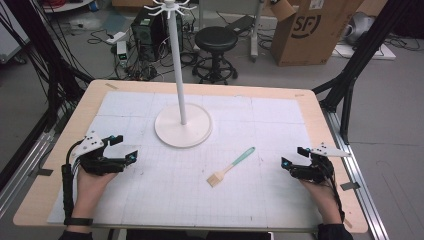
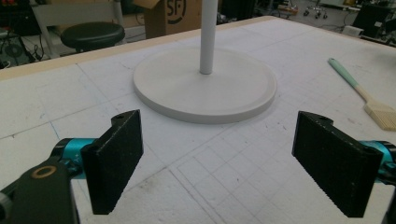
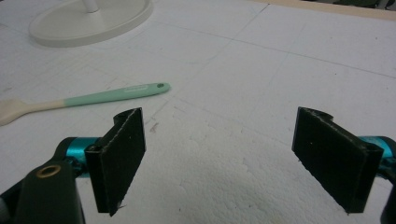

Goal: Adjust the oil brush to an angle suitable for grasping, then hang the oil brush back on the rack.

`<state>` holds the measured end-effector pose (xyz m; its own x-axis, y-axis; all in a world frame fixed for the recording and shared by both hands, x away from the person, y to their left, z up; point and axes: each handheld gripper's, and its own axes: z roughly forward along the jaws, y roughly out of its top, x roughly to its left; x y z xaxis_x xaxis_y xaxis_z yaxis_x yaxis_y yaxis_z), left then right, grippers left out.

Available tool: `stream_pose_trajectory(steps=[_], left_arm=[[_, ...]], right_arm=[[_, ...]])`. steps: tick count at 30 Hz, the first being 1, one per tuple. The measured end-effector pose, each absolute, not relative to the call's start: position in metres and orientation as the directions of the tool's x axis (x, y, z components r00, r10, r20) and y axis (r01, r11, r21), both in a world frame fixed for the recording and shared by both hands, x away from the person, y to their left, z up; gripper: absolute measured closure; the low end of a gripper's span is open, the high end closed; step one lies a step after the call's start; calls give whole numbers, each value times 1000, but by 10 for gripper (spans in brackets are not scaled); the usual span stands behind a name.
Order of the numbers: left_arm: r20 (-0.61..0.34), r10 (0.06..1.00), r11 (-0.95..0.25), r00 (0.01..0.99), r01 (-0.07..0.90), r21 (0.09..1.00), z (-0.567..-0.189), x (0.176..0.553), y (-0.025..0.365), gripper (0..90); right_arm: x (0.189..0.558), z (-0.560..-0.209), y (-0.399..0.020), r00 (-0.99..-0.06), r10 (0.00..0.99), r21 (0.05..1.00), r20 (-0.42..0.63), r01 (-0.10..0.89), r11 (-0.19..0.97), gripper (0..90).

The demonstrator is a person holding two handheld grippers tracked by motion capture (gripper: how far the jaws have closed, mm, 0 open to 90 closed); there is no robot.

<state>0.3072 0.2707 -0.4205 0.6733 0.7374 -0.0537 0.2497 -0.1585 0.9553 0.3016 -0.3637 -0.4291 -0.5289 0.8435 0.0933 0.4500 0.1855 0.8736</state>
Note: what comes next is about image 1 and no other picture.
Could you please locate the small white device green display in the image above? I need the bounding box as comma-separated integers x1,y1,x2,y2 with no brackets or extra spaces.
115,40,130,68

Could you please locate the white hook stand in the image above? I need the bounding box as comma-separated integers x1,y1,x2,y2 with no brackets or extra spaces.
143,0,213,149

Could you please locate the brush with teal handle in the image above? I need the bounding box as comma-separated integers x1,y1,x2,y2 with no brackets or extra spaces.
206,146,257,188

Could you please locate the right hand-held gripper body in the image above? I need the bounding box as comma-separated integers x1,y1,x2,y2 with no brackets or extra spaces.
289,142,352,184

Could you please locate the black round stool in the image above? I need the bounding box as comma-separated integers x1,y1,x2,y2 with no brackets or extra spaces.
191,26,240,86

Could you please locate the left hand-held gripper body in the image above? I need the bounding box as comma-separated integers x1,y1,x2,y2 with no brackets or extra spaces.
70,131,130,177

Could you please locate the white flat board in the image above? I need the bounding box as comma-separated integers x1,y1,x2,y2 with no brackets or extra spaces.
332,42,398,61

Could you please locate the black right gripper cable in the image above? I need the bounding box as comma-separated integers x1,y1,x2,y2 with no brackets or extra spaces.
318,157,346,222

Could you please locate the person's left hand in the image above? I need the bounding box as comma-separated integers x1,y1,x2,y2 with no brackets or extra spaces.
75,166,118,208

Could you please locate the black metal frame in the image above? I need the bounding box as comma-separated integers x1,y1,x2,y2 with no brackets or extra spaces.
0,0,95,191
312,0,424,145

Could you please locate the white round tabletop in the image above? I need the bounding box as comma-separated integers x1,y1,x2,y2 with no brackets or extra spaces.
42,0,96,14

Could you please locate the black computer tower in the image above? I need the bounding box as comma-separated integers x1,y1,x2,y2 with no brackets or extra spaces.
130,7,185,63

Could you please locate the white power strip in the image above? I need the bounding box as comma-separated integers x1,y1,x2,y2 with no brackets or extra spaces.
105,31,128,46

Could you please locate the person's right hand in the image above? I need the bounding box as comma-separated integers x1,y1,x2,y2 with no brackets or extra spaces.
299,179,340,213

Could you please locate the white metal floor stand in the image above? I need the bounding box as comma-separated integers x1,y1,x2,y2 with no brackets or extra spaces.
249,0,270,63

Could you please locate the black wristband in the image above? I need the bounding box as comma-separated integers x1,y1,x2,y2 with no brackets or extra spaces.
63,217,95,227

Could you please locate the brown cardboard box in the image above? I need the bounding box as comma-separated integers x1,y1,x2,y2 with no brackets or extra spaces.
265,0,365,67

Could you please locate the tangle of black floor cables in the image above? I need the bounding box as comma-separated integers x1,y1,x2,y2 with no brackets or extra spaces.
85,13,203,83

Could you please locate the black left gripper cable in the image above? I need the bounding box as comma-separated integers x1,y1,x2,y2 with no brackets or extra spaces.
61,139,85,221

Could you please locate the grey rounded appliance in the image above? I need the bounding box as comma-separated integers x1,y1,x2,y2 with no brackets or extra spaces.
342,11,377,47

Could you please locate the white grid mat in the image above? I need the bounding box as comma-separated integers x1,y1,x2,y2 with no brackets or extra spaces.
47,90,323,230

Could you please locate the aluminium rail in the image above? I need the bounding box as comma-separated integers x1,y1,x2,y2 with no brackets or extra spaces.
0,129,57,219
321,108,390,240

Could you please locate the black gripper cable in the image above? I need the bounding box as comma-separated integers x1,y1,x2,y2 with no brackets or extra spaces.
61,139,85,221
318,157,346,222

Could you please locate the grey cabinet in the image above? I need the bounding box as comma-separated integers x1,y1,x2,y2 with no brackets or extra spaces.
0,0,32,65

